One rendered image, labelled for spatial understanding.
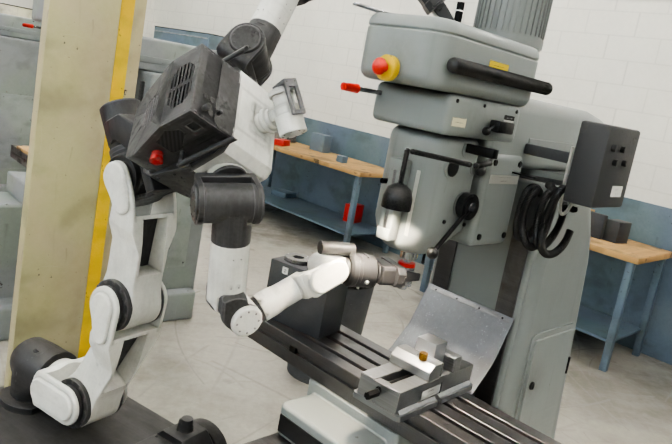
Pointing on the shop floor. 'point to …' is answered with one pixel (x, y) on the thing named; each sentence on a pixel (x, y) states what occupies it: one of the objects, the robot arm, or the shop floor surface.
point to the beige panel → (75, 134)
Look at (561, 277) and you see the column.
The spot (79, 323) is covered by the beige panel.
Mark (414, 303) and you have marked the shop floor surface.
